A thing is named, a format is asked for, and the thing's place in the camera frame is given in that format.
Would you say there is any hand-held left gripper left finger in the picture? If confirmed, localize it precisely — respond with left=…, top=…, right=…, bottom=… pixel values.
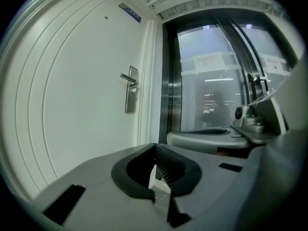
left=32, top=142, right=169, bottom=231

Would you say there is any steel door lever handle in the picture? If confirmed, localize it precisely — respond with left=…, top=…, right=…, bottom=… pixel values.
left=120, top=73, right=140, bottom=87

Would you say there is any blue door sign plate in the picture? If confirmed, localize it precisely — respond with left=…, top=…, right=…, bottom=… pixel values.
left=118, top=2, right=142, bottom=23

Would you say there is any right hand-held gripper camera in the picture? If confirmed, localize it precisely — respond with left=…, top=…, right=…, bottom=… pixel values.
left=234, top=105, right=252, bottom=128

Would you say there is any white panelled door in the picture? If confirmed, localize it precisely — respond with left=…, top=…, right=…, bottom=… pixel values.
left=0, top=0, right=166, bottom=202

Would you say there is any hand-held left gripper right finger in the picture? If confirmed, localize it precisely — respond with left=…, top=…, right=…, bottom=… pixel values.
left=154, top=142, right=251, bottom=231

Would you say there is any white paper notice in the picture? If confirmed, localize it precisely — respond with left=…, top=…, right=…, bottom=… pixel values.
left=193, top=53, right=226, bottom=75
left=259, top=54, right=291, bottom=77

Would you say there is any steel door lock plate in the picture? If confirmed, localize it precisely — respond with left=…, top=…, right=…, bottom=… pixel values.
left=124, top=65, right=139, bottom=114

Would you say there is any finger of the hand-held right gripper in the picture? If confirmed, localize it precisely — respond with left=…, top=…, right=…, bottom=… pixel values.
left=167, top=128, right=253, bottom=150

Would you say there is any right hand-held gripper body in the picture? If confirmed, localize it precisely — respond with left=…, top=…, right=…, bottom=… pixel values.
left=230, top=86, right=290, bottom=144

